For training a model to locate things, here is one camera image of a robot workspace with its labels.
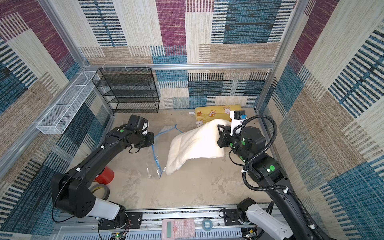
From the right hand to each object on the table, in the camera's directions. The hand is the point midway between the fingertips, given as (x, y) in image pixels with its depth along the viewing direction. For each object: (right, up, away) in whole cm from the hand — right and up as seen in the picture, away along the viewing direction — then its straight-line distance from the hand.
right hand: (220, 128), depth 64 cm
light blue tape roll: (-7, -46, +7) cm, 47 cm away
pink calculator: (-19, -46, +6) cm, 50 cm away
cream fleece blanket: (-9, -6, -3) cm, 11 cm away
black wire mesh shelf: (-58, +26, +45) cm, 78 cm away
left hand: (-33, -7, +20) cm, 39 cm away
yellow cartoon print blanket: (-4, +10, +51) cm, 52 cm away
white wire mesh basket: (-76, +3, +6) cm, 76 cm away
